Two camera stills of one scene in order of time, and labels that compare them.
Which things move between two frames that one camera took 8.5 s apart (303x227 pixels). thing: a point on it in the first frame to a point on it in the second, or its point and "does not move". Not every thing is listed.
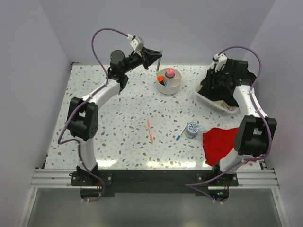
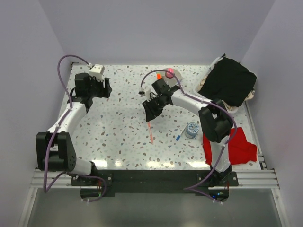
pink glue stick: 170,72 does not move
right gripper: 222,70 to 150,113
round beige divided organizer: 173,83 does not move
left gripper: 148,57 to 104,92
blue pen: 178,136 does not move
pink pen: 149,127 does not move
